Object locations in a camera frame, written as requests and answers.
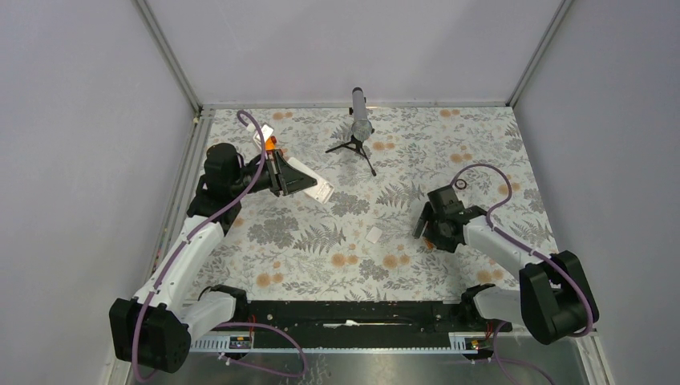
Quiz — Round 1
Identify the slotted grey cable duct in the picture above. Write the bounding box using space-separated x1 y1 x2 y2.
185 333 495 356

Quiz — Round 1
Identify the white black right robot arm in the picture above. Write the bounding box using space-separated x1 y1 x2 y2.
413 186 600 345

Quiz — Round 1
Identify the aluminium frame rail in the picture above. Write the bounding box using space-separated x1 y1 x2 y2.
132 0 203 117

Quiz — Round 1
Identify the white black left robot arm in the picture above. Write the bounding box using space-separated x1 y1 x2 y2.
109 143 318 373

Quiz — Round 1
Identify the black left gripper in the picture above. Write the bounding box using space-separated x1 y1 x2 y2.
230 149 317 197

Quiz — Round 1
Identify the white air conditioner remote control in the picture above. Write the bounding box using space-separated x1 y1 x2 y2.
288 157 334 205

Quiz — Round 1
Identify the floral patterned table mat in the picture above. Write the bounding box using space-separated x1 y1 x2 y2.
189 107 557 301

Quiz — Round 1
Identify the white remote battery cover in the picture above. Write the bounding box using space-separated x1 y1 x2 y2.
366 226 383 244

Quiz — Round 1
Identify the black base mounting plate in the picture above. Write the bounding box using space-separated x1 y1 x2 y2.
192 301 500 354

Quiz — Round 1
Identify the orange toy car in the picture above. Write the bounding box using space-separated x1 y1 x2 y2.
265 136 277 152

